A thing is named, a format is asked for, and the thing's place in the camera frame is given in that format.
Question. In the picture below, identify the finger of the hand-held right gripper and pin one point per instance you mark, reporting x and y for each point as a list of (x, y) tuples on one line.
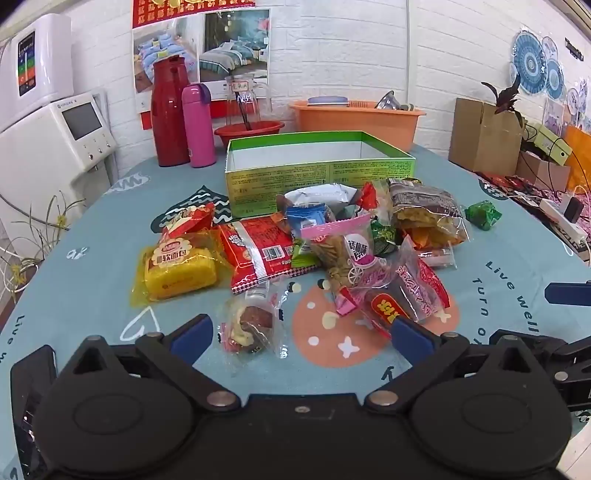
[(570, 293), (568, 369)]

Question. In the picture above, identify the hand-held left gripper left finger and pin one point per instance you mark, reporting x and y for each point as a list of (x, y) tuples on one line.
[(191, 334)]

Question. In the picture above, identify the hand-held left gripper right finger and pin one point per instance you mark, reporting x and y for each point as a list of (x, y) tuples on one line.
[(412, 337)]

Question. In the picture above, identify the red yellow label packet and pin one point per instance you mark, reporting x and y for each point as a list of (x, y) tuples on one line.
[(406, 288)]

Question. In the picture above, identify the clear date candy packet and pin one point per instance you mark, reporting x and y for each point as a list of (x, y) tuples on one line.
[(251, 325)]

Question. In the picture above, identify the yellow bread packet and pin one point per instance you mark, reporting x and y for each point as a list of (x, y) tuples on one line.
[(180, 270)]

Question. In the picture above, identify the small pink candy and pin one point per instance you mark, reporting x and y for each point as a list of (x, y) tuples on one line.
[(345, 301)]

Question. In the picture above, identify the dark green candy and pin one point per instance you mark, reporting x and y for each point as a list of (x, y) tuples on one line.
[(385, 237)]

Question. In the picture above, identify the large red snack packet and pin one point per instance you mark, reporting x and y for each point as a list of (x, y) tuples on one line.
[(258, 251)]

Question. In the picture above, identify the pink noodle snack packet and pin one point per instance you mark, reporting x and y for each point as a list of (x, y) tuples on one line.
[(344, 251)]

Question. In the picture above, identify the small red white packet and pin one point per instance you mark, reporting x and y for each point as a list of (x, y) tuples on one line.
[(189, 219)]

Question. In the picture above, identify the bright green candy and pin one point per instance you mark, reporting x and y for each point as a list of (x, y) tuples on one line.
[(482, 214)]

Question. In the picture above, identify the brown chip packet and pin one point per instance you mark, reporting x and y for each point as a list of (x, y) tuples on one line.
[(425, 207)]

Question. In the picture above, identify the light green small packet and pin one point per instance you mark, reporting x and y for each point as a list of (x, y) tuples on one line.
[(304, 256)]

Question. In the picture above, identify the red candy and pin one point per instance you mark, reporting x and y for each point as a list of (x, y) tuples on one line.
[(367, 198)]

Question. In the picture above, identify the blue cookie packet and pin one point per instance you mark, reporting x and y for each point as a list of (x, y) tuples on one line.
[(307, 219)]

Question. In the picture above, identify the white grey snack packet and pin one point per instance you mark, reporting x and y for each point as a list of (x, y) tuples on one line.
[(318, 196)]

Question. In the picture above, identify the green cardboard box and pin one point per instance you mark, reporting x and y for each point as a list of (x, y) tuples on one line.
[(318, 182)]

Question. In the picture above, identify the white power strip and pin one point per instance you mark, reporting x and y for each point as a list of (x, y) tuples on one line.
[(561, 221)]

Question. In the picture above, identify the black power adapter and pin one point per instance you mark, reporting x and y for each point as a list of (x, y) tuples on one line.
[(574, 208)]

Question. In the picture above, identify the red patterned cloth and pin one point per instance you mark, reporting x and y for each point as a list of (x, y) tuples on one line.
[(512, 187)]

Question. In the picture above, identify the small brown cardboard box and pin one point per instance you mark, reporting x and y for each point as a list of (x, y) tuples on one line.
[(540, 173)]

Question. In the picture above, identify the orange bag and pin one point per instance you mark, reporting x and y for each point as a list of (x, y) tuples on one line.
[(579, 157)]

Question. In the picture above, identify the pale green shoe box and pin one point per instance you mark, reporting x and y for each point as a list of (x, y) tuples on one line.
[(551, 141)]

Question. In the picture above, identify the large brown cardboard box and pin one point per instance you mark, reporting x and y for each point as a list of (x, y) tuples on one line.
[(482, 138)]

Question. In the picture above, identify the yellow flowering plant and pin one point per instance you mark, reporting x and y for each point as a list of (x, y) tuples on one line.
[(32, 240)]

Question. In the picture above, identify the dark purple leaf plant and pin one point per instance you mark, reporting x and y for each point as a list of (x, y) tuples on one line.
[(505, 99)]

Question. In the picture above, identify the pink thermos bottle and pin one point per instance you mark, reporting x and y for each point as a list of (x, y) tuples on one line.
[(199, 129)]

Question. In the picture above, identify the red plastic bowl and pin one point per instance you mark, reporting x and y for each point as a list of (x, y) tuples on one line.
[(249, 134)]

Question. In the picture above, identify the orange plastic basin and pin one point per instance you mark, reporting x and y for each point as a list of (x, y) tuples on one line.
[(355, 124)]

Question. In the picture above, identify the red thermos jug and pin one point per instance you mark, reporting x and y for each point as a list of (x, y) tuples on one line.
[(168, 115)]

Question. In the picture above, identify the dark stirring stick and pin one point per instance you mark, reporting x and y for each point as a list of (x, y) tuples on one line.
[(244, 113)]

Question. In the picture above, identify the white appliance with screen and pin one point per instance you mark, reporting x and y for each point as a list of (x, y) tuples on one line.
[(55, 147)]

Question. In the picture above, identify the steel bowl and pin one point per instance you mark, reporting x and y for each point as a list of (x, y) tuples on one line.
[(390, 101)]

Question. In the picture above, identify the glass pitcher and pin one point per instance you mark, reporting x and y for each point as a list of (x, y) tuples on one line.
[(256, 104)]

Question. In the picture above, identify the blue lidded container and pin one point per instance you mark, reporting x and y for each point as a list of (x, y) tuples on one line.
[(327, 100)]

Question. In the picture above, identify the white water purifier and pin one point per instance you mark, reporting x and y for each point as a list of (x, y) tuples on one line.
[(37, 60)]

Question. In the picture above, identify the blue patterned wall plates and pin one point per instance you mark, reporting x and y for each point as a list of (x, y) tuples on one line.
[(531, 62)]

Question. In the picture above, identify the wall poster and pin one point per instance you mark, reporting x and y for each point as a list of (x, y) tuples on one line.
[(231, 46)]

